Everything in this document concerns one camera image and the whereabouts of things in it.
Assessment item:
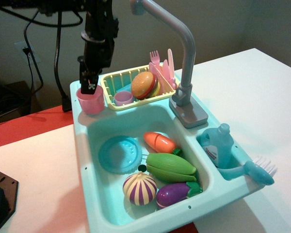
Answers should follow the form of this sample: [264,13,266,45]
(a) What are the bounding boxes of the small pink plastic cup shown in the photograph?
[114,91,133,106]

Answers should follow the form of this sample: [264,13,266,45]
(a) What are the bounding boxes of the pink cutlery holder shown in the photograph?
[149,62,178,92]

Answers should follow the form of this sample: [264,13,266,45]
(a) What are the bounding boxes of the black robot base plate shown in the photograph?
[0,172,19,229]

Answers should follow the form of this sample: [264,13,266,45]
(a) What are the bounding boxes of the toy hamburger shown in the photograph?
[130,71,161,100]

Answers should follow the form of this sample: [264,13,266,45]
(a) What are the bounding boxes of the orange toy carrot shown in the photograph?
[143,132,182,156]

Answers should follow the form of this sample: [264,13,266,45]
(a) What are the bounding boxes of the pink toy knife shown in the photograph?
[167,49,175,78]

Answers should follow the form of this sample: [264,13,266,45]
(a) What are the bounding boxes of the yellow dish rack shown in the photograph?
[99,65,175,111]

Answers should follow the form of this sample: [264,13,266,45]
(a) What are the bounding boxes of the large pink plastic cup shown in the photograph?
[76,85,105,115]

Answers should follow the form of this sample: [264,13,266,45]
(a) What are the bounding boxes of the black power cable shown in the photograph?
[23,11,45,115]

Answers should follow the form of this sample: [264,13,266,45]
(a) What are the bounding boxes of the teal toy sink unit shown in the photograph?
[70,81,263,233]

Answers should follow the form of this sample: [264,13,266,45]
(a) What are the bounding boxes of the purple toy eggplant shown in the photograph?
[156,182,203,209]

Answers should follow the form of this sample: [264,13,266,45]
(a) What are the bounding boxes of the blue toy plate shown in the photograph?
[98,135,142,174]

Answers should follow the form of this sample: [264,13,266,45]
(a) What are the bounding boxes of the green toy corn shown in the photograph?
[146,153,197,183]

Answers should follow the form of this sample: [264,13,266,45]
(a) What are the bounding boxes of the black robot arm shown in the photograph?
[38,0,119,95]

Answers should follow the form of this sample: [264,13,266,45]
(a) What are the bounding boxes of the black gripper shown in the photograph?
[78,31,114,95]

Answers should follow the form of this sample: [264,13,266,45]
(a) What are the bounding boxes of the pink toy fork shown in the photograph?
[149,50,160,66]

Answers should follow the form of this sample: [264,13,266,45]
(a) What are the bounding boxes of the blue dish soap bottle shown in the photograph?
[198,123,234,169]

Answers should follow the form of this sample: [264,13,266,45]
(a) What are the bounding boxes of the striped toy onion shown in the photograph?
[122,171,157,206]

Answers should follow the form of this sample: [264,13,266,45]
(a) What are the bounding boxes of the blue dish brush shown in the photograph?
[217,157,277,185]

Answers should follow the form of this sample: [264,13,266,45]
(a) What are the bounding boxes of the grey toy faucet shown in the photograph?
[130,0,208,128]

